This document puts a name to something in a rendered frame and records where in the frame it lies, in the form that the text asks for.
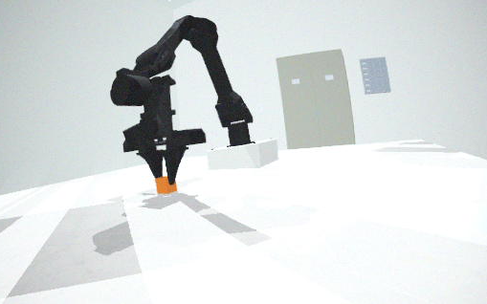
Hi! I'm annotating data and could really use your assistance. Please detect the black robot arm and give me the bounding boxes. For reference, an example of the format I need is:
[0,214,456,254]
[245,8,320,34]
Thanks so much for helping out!
[110,15,255,147]

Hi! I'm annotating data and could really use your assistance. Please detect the orange block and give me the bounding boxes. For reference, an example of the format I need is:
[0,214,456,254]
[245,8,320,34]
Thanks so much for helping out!
[155,176,177,193]

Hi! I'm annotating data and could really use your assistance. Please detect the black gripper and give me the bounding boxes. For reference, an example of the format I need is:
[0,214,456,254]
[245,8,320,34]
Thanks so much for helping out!
[123,103,206,185]

